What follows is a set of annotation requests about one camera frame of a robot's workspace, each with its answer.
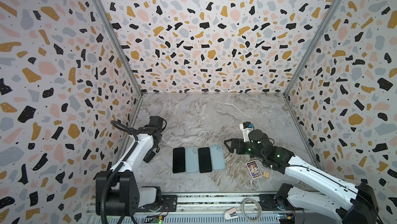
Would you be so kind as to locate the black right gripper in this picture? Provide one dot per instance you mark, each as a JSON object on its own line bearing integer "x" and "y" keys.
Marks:
{"x": 239, "y": 146}

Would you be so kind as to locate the pale green phone case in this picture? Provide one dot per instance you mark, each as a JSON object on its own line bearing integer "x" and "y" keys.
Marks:
{"x": 217, "y": 156}
{"x": 192, "y": 160}

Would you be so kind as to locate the small phone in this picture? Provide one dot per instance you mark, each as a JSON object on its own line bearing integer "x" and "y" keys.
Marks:
{"x": 204, "y": 160}

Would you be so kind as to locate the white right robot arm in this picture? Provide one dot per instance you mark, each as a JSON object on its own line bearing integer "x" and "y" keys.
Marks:
{"x": 342, "y": 201}

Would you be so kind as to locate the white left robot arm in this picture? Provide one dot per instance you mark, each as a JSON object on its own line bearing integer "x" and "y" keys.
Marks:
{"x": 117, "y": 192}

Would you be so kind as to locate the purple playing card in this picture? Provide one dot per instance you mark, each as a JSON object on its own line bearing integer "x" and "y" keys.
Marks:
{"x": 254, "y": 169}

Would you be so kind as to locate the white pink stapler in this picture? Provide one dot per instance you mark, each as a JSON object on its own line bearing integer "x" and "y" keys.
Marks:
{"x": 231, "y": 214}

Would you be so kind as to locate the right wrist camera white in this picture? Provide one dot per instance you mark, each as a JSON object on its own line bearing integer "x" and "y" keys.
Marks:
{"x": 246, "y": 128}

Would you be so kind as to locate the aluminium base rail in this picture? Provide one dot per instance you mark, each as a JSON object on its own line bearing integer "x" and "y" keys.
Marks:
{"x": 209, "y": 208}

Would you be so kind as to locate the aluminium corner post left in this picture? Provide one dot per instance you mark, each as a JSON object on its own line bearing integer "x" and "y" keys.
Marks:
{"x": 112, "y": 36}

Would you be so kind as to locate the aluminium corner post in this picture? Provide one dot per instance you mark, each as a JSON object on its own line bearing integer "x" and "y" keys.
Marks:
{"x": 112, "y": 36}
{"x": 312, "y": 45}

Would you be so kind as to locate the aluminium corner post right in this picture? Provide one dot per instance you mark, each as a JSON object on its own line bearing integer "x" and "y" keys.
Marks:
{"x": 312, "y": 45}

